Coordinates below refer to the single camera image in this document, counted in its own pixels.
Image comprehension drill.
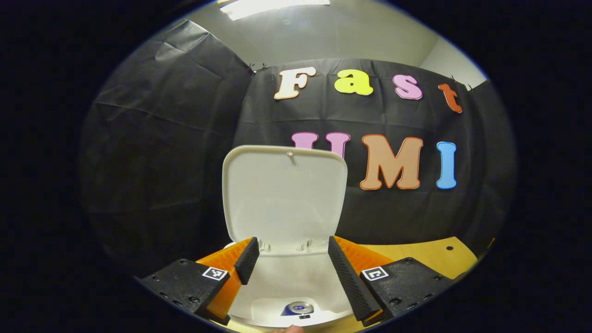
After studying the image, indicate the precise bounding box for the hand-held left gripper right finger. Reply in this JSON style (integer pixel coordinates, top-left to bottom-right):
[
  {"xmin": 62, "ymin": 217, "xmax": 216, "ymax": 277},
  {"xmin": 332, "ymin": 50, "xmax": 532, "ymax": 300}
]
[{"xmin": 328, "ymin": 236, "xmax": 456, "ymax": 327}]

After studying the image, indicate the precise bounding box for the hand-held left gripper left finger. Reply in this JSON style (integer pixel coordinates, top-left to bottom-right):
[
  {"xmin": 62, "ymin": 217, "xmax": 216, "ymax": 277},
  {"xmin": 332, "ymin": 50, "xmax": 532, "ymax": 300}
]
[{"xmin": 141, "ymin": 237, "xmax": 259, "ymax": 326}]

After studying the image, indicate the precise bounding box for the silver blue pop can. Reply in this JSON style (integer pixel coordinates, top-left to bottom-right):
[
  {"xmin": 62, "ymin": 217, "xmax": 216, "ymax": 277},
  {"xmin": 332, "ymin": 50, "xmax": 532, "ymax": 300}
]
[{"xmin": 281, "ymin": 302, "xmax": 315, "ymax": 318}]

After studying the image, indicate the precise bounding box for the white desktop garbage bin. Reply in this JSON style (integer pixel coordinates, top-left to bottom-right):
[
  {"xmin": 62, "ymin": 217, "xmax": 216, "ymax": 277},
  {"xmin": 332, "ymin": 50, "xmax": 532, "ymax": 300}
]
[{"xmin": 222, "ymin": 145, "xmax": 355, "ymax": 328}]

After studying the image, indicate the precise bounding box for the wooden desktop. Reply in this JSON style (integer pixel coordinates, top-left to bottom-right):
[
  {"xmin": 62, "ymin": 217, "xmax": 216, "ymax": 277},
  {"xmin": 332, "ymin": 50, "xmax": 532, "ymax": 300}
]
[{"xmin": 222, "ymin": 237, "xmax": 479, "ymax": 333}]

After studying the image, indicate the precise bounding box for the ceiling light panel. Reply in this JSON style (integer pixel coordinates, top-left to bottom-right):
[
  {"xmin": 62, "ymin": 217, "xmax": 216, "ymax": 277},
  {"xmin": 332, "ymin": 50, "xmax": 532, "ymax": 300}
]
[{"xmin": 220, "ymin": 0, "xmax": 331, "ymax": 21}]

